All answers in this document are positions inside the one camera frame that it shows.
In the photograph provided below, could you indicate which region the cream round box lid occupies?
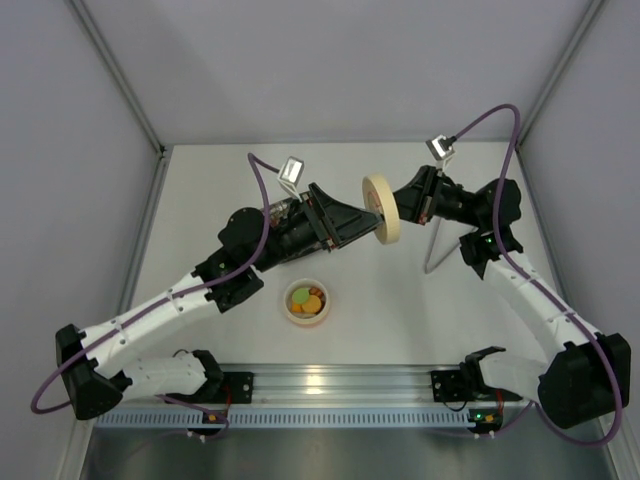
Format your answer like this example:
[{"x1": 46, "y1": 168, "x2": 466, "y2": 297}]
[{"x1": 362, "y1": 174, "x2": 401, "y2": 245}]

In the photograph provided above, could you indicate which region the red brown sushi snack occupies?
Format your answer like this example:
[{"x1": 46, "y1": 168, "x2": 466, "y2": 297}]
[{"x1": 309, "y1": 287, "x2": 324, "y2": 298}]

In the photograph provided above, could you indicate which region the green round cookie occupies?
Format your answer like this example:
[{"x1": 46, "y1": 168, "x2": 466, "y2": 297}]
[{"x1": 291, "y1": 288, "x2": 310, "y2": 305}]

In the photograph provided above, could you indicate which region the orange round cracker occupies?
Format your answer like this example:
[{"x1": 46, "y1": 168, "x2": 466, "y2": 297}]
[{"x1": 302, "y1": 295, "x2": 323, "y2": 314}]

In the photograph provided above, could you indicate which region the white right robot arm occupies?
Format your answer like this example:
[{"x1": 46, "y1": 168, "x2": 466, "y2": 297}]
[{"x1": 394, "y1": 166, "x2": 631, "y2": 429}]

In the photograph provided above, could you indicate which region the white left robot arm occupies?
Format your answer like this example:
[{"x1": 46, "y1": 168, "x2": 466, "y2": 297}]
[{"x1": 55, "y1": 183, "x2": 399, "y2": 420}]

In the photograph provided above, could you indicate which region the black floral square plate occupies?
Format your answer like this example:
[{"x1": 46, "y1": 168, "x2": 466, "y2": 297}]
[{"x1": 292, "y1": 244, "x2": 332, "y2": 261}]

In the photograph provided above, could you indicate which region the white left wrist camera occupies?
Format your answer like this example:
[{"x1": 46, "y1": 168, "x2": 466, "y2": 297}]
[{"x1": 277, "y1": 156, "x2": 305, "y2": 200}]

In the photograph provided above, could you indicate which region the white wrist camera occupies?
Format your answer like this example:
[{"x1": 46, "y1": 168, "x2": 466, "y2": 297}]
[
  {"x1": 426, "y1": 135, "x2": 457, "y2": 172},
  {"x1": 277, "y1": 156, "x2": 305, "y2": 200}
]

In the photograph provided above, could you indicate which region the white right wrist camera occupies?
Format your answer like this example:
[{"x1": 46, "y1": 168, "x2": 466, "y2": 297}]
[{"x1": 426, "y1": 135, "x2": 457, "y2": 172}]

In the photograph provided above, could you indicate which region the aluminium mounting rail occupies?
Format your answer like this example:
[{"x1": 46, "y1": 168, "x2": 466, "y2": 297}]
[{"x1": 124, "y1": 363, "x2": 546, "y2": 404}]

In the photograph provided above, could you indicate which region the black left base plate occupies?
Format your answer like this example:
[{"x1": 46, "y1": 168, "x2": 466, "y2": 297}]
[{"x1": 213, "y1": 371, "x2": 254, "y2": 405}]

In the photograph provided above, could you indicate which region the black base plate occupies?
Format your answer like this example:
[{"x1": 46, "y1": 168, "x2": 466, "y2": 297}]
[
  {"x1": 213, "y1": 371, "x2": 254, "y2": 405},
  {"x1": 430, "y1": 369, "x2": 497, "y2": 403}
]

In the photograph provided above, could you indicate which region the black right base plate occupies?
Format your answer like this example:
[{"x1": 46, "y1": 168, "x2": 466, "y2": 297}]
[{"x1": 430, "y1": 369, "x2": 497, "y2": 403}]

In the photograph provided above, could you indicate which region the grey slotted cable duct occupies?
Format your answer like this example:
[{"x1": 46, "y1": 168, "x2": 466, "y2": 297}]
[{"x1": 95, "y1": 407, "x2": 475, "y2": 429}]

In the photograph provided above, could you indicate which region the right aluminium frame post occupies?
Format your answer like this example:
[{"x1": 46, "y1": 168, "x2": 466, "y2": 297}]
[{"x1": 515, "y1": 0, "x2": 610, "y2": 299}]

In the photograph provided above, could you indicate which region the aluminium frame post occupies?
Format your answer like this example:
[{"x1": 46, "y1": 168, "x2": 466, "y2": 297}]
[
  {"x1": 515, "y1": 0, "x2": 610, "y2": 299},
  {"x1": 64, "y1": 0, "x2": 171, "y2": 314}
]

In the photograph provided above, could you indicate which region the left aluminium frame post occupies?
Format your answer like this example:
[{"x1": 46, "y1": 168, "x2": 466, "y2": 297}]
[{"x1": 64, "y1": 0, "x2": 171, "y2": 314}]

